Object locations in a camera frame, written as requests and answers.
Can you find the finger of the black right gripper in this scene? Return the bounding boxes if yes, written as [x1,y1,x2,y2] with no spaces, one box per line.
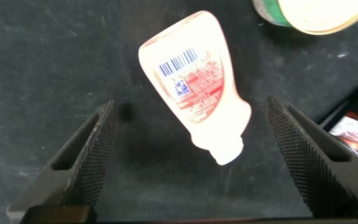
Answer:
[264,94,358,218]
[6,99,120,220]

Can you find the pink bottle with white cap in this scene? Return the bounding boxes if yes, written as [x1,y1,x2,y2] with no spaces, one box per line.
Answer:
[137,10,252,166]

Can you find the black table cloth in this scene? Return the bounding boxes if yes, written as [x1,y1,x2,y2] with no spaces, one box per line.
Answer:
[0,0,358,223]

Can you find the tin can with green label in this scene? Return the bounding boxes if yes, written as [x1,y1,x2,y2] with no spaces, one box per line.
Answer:
[252,0,358,35]

